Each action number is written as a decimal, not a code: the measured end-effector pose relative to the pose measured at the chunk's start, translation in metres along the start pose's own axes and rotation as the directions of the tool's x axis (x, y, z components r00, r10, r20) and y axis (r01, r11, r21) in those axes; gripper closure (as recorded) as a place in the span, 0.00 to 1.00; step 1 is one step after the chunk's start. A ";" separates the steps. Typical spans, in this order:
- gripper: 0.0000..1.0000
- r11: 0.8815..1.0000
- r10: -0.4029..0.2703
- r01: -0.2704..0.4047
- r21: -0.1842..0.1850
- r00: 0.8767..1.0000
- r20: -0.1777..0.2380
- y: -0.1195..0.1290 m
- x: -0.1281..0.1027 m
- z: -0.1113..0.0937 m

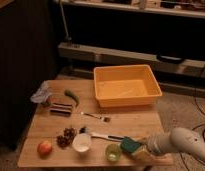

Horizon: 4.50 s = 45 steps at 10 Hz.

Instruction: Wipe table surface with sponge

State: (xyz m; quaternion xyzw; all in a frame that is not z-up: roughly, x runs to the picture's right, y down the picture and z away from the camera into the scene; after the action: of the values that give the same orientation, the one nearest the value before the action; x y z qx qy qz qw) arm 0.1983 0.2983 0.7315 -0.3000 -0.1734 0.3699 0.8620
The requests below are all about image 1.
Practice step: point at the white handled brush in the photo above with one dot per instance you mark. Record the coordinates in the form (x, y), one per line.
(99, 135)

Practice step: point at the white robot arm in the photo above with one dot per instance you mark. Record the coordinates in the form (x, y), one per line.
(178, 140)

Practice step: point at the crumpled white cloth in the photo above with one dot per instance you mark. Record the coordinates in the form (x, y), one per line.
(42, 94)

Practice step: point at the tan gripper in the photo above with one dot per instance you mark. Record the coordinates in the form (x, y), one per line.
(142, 153)

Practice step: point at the red apple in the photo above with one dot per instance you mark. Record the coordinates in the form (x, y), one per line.
(44, 148)

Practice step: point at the dark striped rectangular block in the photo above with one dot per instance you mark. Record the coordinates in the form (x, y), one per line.
(62, 109)

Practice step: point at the green translucent cup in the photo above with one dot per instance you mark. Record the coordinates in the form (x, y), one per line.
(113, 152)

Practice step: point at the yellow plastic bin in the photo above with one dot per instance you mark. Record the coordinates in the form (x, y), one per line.
(125, 85)

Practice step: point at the metal shelf rack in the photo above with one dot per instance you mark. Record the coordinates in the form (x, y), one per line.
(170, 41)

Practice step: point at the dark grape bunch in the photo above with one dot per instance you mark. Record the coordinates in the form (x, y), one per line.
(66, 138)

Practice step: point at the green chili pepper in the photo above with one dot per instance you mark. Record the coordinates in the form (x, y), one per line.
(73, 96)

